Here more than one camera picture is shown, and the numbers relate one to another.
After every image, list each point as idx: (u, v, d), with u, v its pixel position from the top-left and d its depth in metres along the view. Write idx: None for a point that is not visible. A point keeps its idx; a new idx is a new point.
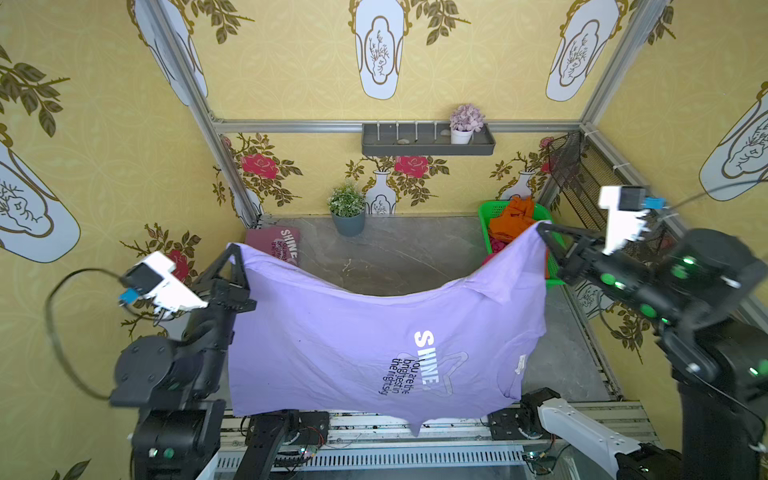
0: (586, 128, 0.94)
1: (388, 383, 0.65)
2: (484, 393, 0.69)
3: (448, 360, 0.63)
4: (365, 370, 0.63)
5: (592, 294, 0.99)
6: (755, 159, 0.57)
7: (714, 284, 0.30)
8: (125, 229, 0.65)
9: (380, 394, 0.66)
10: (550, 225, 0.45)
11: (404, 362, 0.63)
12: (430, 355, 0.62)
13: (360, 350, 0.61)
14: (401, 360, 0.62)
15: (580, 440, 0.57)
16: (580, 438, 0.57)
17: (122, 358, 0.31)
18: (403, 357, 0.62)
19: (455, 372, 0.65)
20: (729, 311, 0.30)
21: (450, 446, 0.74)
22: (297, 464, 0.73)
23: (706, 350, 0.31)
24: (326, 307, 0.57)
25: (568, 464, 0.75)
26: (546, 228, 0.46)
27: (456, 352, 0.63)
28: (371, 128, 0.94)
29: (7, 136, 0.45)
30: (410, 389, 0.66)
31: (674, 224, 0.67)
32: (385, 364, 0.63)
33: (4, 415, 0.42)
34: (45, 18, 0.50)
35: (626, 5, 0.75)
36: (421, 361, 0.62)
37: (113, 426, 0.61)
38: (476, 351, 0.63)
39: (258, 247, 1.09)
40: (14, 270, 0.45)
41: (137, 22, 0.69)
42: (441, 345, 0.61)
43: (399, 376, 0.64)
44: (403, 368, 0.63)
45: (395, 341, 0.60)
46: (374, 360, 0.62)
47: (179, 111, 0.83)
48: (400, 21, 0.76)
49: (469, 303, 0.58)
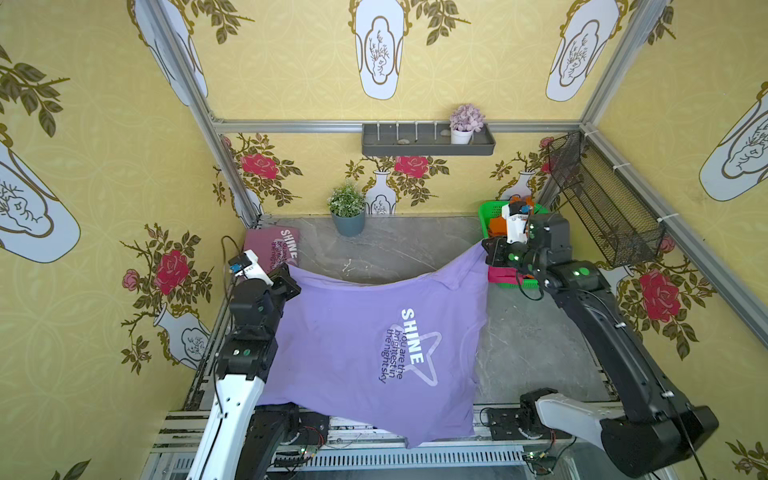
0: (585, 128, 0.94)
1: (385, 365, 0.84)
2: (461, 379, 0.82)
3: (427, 343, 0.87)
4: (366, 350, 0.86)
5: None
6: (756, 159, 0.56)
7: (543, 236, 0.54)
8: (125, 229, 0.65)
9: (380, 379, 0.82)
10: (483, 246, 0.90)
11: (394, 336, 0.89)
12: (412, 330, 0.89)
13: (365, 325, 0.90)
14: (391, 333, 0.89)
15: (572, 420, 0.57)
16: (571, 418, 0.58)
17: (240, 287, 0.53)
18: (392, 330, 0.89)
19: (435, 353, 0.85)
20: (561, 254, 0.53)
21: (449, 445, 0.73)
22: (297, 464, 0.73)
23: (551, 272, 0.54)
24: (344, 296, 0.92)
25: (568, 464, 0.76)
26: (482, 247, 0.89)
27: (430, 333, 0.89)
28: (371, 127, 0.94)
29: (7, 136, 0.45)
30: (401, 371, 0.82)
31: (674, 224, 0.67)
32: (381, 341, 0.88)
33: (3, 416, 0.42)
34: (45, 18, 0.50)
35: (626, 5, 0.75)
36: (406, 335, 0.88)
37: (113, 426, 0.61)
38: (445, 331, 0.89)
39: (258, 247, 1.09)
40: (14, 271, 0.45)
41: (137, 23, 0.69)
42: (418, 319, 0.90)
43: (392, 355, 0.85)
44: (395, 344, 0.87)
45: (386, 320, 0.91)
46: (372, 337, 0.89)
47: (179, 111, 0.83)
48: (400, 21, 0.76)
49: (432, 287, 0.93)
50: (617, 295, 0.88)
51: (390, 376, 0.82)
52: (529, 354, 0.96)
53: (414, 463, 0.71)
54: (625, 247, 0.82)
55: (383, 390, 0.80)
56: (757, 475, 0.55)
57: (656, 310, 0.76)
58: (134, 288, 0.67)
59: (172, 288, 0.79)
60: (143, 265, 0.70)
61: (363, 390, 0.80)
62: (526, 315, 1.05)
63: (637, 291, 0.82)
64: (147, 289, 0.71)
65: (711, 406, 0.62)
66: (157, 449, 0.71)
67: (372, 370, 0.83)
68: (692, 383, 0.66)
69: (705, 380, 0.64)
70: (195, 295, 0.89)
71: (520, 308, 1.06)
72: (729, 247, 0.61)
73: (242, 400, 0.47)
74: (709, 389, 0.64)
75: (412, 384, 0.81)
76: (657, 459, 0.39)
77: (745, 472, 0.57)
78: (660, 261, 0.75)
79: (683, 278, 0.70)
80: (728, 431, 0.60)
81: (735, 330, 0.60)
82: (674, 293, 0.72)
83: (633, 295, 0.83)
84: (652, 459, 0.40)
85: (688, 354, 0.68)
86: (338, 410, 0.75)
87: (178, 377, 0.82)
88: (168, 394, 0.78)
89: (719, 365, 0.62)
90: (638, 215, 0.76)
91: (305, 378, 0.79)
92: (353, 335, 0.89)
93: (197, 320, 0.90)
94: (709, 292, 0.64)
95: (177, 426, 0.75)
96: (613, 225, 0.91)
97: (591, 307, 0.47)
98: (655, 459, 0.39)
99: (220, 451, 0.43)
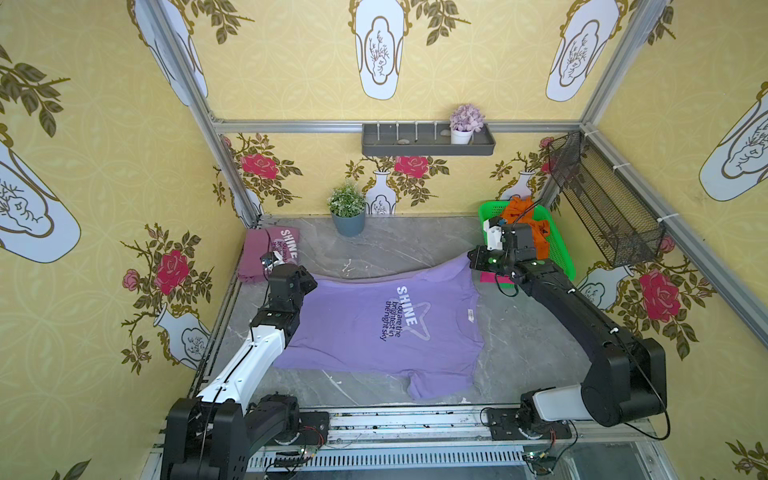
0: (585, 128, 0.94)
1: (385, 327, 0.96)
2: (454, 345, 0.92)
3: (421, 310, 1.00)
4: (369, 316, 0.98)
5: (592, 294, 0.99)
6: (756, 159, 0.56)
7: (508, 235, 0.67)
8: (125, 229, 0.65)
9: (381, 339, 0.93)
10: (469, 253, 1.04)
11: (392, 306, 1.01)
12: (408, 301, 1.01)
13: (366, 299, 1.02)
14: (391, 302, 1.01)
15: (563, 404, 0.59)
16: (562, 400, 0.59)
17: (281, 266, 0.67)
18: (392, 301, 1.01)
19: (428, 318, 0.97)
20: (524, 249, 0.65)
21: (449, 446, 0.74)
22: (297, 464, 0.73)
23: (518, 267, 0.64)
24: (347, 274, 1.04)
25: (567, 464, 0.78)
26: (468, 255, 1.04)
27: (423, 302, 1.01)
28: (371, 127, 0.94)
29: (8, 136, 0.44)
30: (399, 332, 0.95)
31: (675, 224, 0.67)
32: (381, 308, 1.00)
33: (3, 417, 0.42)
34: (45, 18, 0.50)
35: (626, 5, 0.75)
36: (402, 305, 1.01)
37: (112, 426, 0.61)
38: (436, 301, 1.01)
39: (258, 247, 1.09)
40: (14, 270, 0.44)
41: (137, 23, 0.69)
42: (413, 293, 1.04)
43: (391, 318, 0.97)
44: (392, 310, 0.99)
45: (386, 292, 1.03)
46: (375, 305, 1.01)
47: (179, 111, 0.83)
48: (400, 21, 0.76)
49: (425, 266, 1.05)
50: (618, 295, 0.88)
51: (390, 336, 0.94)
52: (529, 354, 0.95)
53: (414, 463, 0.71)
54: (625, 247, 0.82)
55: (384, 348, 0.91)
56: (757, 474, 0.55)
57: (656, 310, 0.76)
58: (134, 288, 0.67)
59: (172, 288, 0.79)
60: (143, 265, 0.70)
61: (364, 348, 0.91)
62: (526, 315, 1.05)
63: (638, 291, 0.81)
64: (148, 289, 0.71)
65: (711, 406, 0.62)
66: (157, 449, 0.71)
67: (374, 331, 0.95)
68: (692, 383, 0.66)
69: (705, 380, 0.64)
70: (195, 295, 0.89)
71: (520, 308, 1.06)
72: (729, 246, 0.61)
73: (269, 339, 0.56)
74: (709, 389, 0.64)
75: (408, 341, 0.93)
76: (621, 382, 0.42)
77: (745, 472, 0.57)
78: (660, 261, 0.75)
79: (683, 278, 0.70)
80: (727, 431, 0.60)
81: (735, 330, 0.60)
82: (674, 294, 0.72)
83: (633, 295, 0.83)
84: (617, 385, 0.42)
85: (689, 354, 0.68)
86: (341, 363, 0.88)
87: (178, 377, 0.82)
88: (169, 394, 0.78)
89: (719, 364, 0.62)
90: (638, 215, 0.76)
91: (318, 342, 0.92)
92: (356, 307, 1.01)
93: (197, 320, 0.90)
94: (709, 292, 0.64)
95: None
96: (613, 225, 0.91)
97: (547, 282, 0.58)
98: (620, 385, 0.42)
99: (243, 366, 0.50)
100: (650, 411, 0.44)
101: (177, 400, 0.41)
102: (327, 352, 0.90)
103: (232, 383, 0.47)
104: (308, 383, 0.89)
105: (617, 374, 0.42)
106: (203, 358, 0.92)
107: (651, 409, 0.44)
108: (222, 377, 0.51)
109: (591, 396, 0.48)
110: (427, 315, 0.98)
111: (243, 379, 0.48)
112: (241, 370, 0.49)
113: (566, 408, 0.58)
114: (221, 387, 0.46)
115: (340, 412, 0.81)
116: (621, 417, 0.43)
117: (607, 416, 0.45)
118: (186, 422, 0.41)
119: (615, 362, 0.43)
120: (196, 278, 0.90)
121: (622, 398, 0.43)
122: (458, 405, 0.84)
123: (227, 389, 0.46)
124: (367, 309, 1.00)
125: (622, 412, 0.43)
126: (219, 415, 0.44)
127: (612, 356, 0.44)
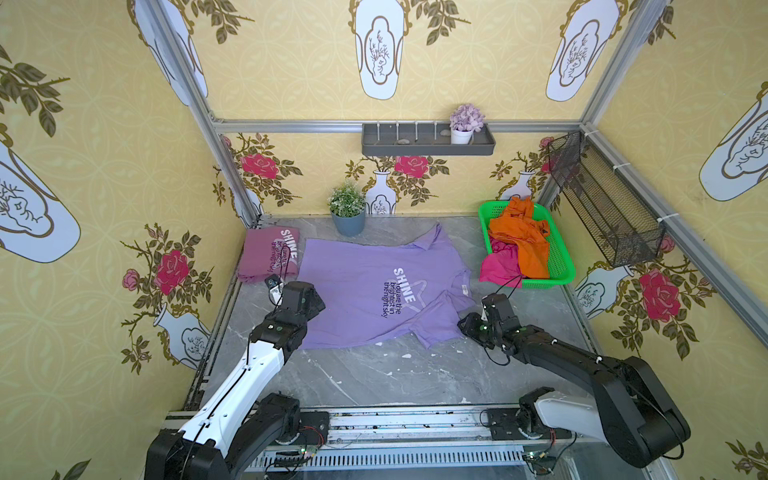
0: (586, 128, 0.94)
1: (386, 304, 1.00)
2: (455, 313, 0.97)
3: (418, 288, 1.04)
4: (370, 296, 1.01)
5: (592, 294, 0.99)
6: (756, 159, 0.56)
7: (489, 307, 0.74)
8: (125, 229, 0.65)
9: (383, 315, 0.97)
10: (439, 226, 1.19)
11: (390, 285, 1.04)
12: (405, 280, 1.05)
13: (365, 279, 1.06)
14: (389, 283, 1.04)
15: (573, 419, 0.57)
16: (572, 416, 0.57)
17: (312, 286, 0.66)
18: (391, 282, 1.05)
19: (427, 294, 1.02)
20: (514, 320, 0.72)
21: (449, 446, 0.74)
22: (297, 463, 0.73)
23: (506, 338, 0.71)
24: (346, 257, 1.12)
25: (567, 463, 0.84)
26: (438, 226, 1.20)
27: (419, 279, 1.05)
28: (371, 127, 0.94)
29: (8, 136, 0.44)
30: (401, 307, 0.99)
31: (674, 225, 0.67)
32: (381, 288, 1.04)
33: (4, 415, 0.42)
34: (45, 18, 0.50)
35: (626, 5, 0.75)
36: (400, 283, 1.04)
37: (111, 427, 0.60)
38: (429, 274, 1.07)
39: (258, 247, 1.09)
40: (14, 270, 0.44)
41: (137, 22, 0.69)
42: (409, 274, 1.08)
43: (392, 296, 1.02)
44: (392, 290, 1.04)
45: (383, 274, 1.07)
46: (374, 287, 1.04)
47: (179, 111, 0.83)
48: (400, 21, 0.76)
49: (418, 250, 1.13)
50: (618, 295, 0.88)
51: (391, 312, 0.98)
52: None
53: (414, 462, 0.71)
54: (625, 247, 0.82)
55: (387, 324, 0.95)
56: (757, 474, 0.55)
57: (656, 310, 0.76)
58: (134, 288, 0.67)
59: (172, 288, 0.79)
60: (143, 265, 0.70)
61: (366, 326, 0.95)
62: (526, 315, 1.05)
63: (638, 291, 0.81)
64: (148, 289, 0.71)
65: (711, 407, 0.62)
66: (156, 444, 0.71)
67: (375, 309, 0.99)
68: (692, 383, 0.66)
69: (705, 380, 0.64)
70: (195, 295, 0.89)
71: (519, 308, 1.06)
72: (730, 246, 0.61)
73: (264, 361, 0.53)
74: (707, 390, 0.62)
75: (411, 314, 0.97)
76: (627, 407, 0.44)
77: (745, 472, 0.57)
78: (660, 261, 0.75)
79: (683, 278, 0.70)
80: (727, 431, 0.60)
81: (736, 330, 0.59)
82: (674, 293, 0.72)
83: (633, 295, 0.83)
84: (625, 410, 0.43)
85: (688, 354, 0.68)
86: (346, 342, 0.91)
87: (178, 376, 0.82)
88: (169, 394, 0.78)
89: (720, 365, 0.61)
90: (638, 214, 0.76)
91: (324, 322, 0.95)
92: (356, 287, 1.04)
93: (197, 320, 0.90)
94: (709, 292, 0.64)
95: (177, 427, 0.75)
96: (613, 225, 0.91)
97: (533, 342, 0.63)
98: (627, 411, 0.43)
99: (230, 399, 0.47)
100: (672, 436, 0.43)
101: (160, 433, 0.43)
102: (333, 333, 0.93)
103: (216, 418, 0.44)
104: (308, 383, 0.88)
105: (615, 396, 0.44)
106: (203, 358, 0.92)
107: (677, 431, 0.43)
108: (207, 410, 0.45)
109: (613, 436, 0.46)
110: (422, 289, 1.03)
111: (228, 414, 0.45)
112: (227, 404, 0.46)
113: (573, 420, 0.58)
114: (204, 424, 0.43)
115: (340, 412, 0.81)
116: (650, 452, 0.41)
117: (636, 454, 0.43)
118: (163, 460, 0.40)
119: (609, 386, 0.45)
120: (196, 278, 0.90)
121: (637, 425, 0.43)
122: (458, 405, 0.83)
123: (209, 426, 0.43)
124: (368, 291, 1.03)
125: (644, 441, 0.42)
126: (199, 458, 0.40)
127: (605, 381, 0.46)
